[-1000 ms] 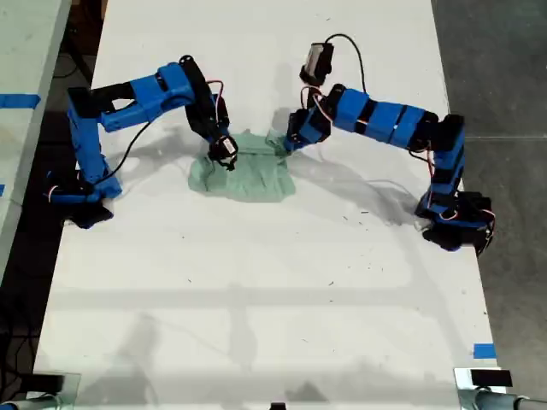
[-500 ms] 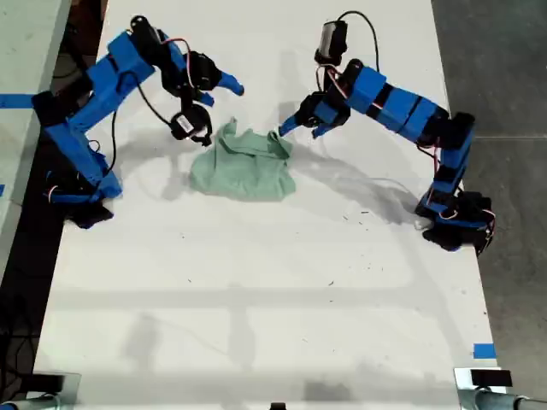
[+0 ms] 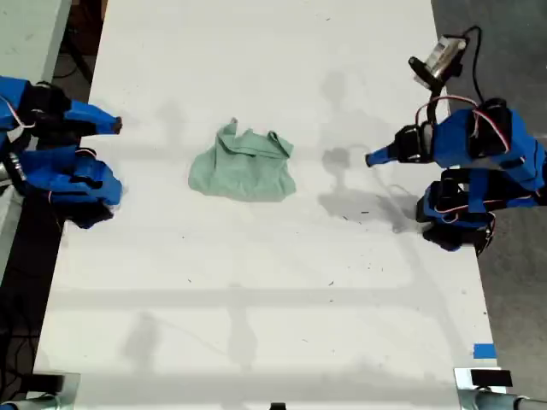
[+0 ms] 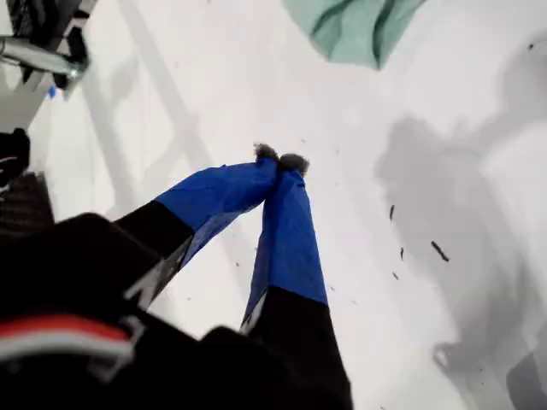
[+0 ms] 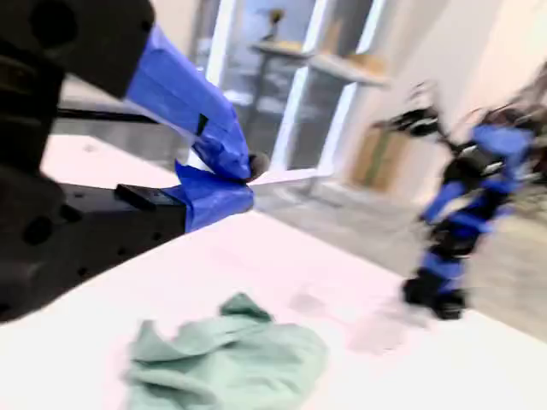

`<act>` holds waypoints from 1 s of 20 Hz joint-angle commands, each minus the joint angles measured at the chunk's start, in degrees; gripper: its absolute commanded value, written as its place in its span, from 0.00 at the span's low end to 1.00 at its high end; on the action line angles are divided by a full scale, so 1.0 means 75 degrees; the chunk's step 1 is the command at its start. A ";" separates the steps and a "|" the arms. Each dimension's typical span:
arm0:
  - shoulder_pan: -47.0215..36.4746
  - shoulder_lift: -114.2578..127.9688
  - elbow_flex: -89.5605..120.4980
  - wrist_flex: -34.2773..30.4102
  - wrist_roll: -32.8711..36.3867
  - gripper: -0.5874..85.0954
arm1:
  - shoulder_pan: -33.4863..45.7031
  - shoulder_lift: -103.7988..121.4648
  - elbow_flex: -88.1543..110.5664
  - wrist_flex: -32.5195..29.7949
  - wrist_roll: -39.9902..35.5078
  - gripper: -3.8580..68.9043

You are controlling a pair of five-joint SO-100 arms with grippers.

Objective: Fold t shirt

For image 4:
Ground pale green T-shirt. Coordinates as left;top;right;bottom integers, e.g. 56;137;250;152
280;0;428;71

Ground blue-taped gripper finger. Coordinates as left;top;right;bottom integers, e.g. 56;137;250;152
113;143;282;312
240;152;352;395

